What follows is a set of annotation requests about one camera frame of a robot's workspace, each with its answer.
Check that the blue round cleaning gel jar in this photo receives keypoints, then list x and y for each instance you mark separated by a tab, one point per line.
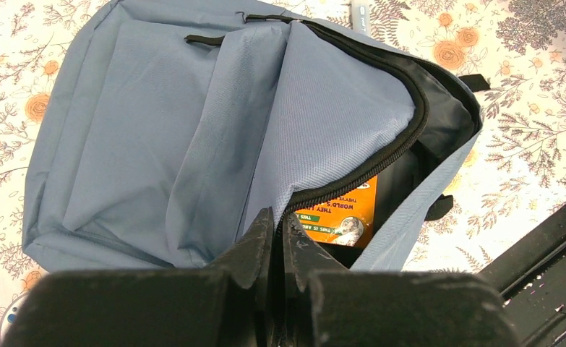
10	314

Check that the orange activity book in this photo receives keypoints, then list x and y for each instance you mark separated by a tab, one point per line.
347	220

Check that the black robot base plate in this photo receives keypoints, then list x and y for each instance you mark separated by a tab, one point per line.
531	278

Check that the light blue glue tube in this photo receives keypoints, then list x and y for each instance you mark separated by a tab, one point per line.
360	16

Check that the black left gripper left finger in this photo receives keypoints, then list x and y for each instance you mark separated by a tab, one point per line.
226	303

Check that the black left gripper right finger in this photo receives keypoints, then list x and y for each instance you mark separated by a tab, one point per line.
329	305

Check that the blue grey backpack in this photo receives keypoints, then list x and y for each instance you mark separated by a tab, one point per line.
171	124

